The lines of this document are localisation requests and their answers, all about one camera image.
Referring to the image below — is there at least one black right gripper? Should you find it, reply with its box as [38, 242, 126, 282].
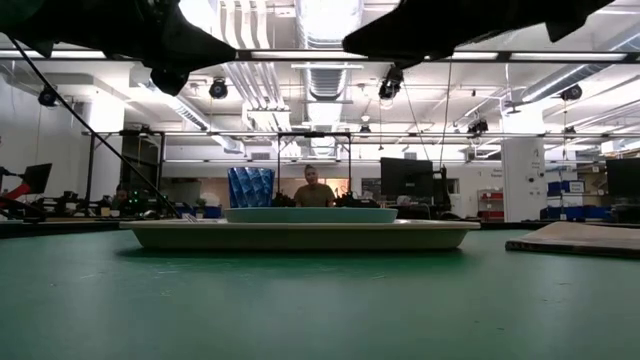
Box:
[342, 0, 521, 70]

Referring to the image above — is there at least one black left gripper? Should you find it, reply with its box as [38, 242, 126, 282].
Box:
[107, 0, 237, 97]

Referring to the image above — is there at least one blue faceted cup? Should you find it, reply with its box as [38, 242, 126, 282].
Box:
[227, 166, 277, 210]

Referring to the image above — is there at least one teal plate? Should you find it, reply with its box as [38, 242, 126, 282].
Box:
[223, 206, 400, 225]

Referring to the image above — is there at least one beige plastic tray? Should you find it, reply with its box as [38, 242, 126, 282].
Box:
[118, 218, 482, 251]

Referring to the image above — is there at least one black monitor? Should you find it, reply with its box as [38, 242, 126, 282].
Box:
[19, 162, 54, 196]
[379, 157, 434, 199]
[605, 158, 640, 199]

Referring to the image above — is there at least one person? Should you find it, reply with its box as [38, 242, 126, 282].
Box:
[112, 185, 132, 211]
[293, 163, 337, 208]

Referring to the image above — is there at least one red shelf cart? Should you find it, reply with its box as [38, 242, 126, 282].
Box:
[477, 188, 505, 213]

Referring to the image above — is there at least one blue storage bin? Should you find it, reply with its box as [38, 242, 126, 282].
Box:
[547, 179, 586, 196]

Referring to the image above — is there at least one Acadia picture book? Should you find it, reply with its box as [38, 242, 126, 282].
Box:
[504, 221, 640, 260]

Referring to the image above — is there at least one green table mat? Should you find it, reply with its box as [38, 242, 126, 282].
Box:
[0, 227, 640, 360]

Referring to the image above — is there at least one thin black cable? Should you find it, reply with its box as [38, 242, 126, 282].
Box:
[438, 62, 453, 169]
[403, 84, 432, 162]

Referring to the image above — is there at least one black rack frame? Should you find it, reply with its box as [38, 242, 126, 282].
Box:
[82, 130, 166, 217]

